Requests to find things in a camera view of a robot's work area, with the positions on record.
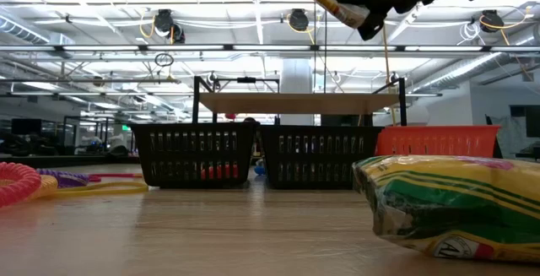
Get red coil keychain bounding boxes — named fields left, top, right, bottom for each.
left=201, top=164, right=240, bottom=181

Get red rubber band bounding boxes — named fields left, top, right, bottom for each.
left=86, top=173, right=144, bottom=183

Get yellow hanging cable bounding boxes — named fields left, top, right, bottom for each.
left=381, top=22, right=397, bottom=126

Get silver ventilation duct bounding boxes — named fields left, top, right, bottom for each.
left=0, top=14, right=54, bottom=46
left=411, top=24, right=540, bottom=95

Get yellow rubber band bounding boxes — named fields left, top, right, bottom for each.
left=54, top=181, right=149, bottom=197

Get white globe lamp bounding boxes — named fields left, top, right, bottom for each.
left=407, top=105, right=431, bottom=126

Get wooden shelf riser black legs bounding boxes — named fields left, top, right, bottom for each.
left=192, top=75, right=408, bottom=127

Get dark background table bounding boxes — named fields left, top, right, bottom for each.
left=0, top=153, right=140, bottom=169

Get orange coil keychain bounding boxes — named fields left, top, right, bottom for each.
left=0, top=161, right=42, bottom=208

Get long ceiling light rail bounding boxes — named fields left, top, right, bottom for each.
left=0, top=44, right=540, bottom=54

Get black slotted plastic basket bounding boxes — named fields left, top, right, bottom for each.
left=129, top=122, right=259, bottom=189
left=257, top=124, right=385, bottom=191

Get black ceiling cable reel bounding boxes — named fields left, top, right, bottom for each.
left=479, top=9, right=505, bottom=34
left=152, top=8, right=186, bottom=45
left=288, top=8, right=311, bottom=32

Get orange slotted plastic basket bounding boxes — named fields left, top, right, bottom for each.
left=374, top=124, right=502, bottom=159

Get grey draped cover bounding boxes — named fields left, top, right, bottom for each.
left=484, top=114, right=528, bottom=159

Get black computer monitor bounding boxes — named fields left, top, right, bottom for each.
left=525, top=106, right=540, bottom=138
left=11, top=118, right=42, bottom=136

